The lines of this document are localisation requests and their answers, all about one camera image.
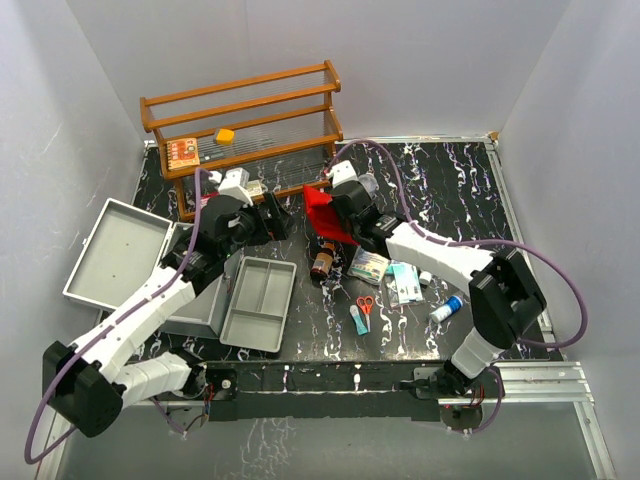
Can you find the red white medicine box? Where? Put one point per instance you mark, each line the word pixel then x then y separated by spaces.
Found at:
pixel 206 201

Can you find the brown medicine bottle orange cap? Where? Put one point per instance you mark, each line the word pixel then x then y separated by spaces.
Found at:
pixel 323 262

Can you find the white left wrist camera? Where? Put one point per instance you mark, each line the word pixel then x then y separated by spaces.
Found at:
pixel 234 185

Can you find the small white bottle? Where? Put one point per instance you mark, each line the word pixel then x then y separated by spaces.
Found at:
pixel 425 278

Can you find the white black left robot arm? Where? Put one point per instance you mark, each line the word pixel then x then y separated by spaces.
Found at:
pixel 89 382

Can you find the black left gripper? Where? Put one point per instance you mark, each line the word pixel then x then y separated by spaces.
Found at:
pixel 276 228

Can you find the wooden shelf rack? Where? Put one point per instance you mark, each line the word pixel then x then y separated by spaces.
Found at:
pixel 286 128

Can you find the white green medicine box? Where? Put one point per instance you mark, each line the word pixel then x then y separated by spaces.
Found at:
pixel 256 188

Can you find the orange small scissors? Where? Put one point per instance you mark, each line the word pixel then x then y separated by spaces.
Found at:
pixel 365 304

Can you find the white teal tube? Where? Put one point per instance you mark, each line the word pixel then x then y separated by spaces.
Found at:
pixel 360 325

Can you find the white blue bandage roll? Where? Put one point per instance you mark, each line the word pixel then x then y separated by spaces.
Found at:
pixel 446 310

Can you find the orange patterned box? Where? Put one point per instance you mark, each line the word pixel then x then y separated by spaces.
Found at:
pixel 182 153

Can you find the grey metal case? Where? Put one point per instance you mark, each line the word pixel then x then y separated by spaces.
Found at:
pixel 124 246

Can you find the grey plastic tray insert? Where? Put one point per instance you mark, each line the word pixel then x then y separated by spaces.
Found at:
pixel 259 304

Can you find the red first aid pouch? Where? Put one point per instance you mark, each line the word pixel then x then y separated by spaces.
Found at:
pixel 323 216

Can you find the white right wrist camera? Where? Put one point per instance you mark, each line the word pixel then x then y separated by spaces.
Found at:
pixel 341 173

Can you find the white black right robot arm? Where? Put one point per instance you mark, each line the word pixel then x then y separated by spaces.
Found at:
pixel 504 296

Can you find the clear round plastic container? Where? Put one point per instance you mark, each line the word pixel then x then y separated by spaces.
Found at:
pixel 370 184

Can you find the yellow small box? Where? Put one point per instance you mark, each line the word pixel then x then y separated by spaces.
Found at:
pixel 224 137

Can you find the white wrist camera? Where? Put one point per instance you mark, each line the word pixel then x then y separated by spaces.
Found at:
pixel 341 173
pixel 234 185

